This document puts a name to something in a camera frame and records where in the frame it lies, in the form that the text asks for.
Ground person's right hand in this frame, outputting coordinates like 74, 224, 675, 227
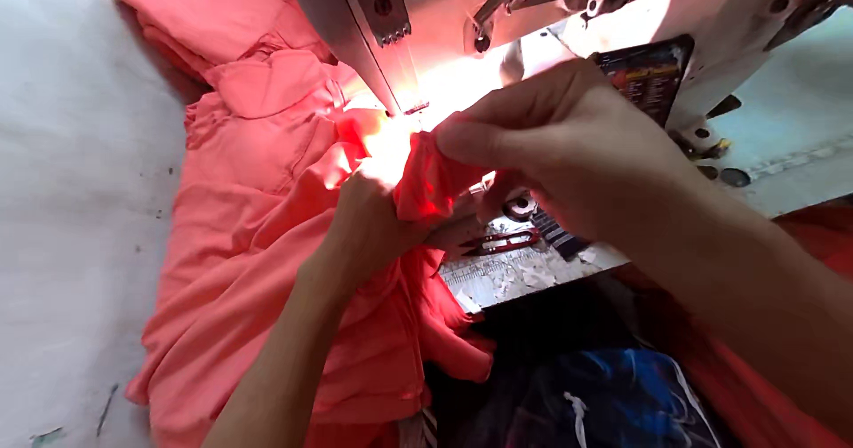
436, 58, 697, 248

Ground person's left hand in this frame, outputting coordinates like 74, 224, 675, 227
298, 157, 434, 297

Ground coral garment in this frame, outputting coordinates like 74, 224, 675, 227
108, 0, 497, 448

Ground person's right forearm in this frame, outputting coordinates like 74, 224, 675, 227
620, 161, 853, 444

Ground person's left forearm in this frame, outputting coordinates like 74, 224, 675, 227
201, 267, 357, 448

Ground dark red thread snips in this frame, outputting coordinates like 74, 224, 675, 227
459, 228, 542, 257

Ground dark striped strip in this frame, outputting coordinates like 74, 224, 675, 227
530, 208, 592, 262

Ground white sewing machine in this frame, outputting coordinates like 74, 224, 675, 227
280, 0, 853, 219

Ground black printed card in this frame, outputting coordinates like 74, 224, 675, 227
591, 34, 695, 128

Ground person's legs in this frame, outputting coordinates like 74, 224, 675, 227
425, 271, 724, 448

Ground dark red cloth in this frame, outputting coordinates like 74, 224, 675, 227
610, 196, 853, 448

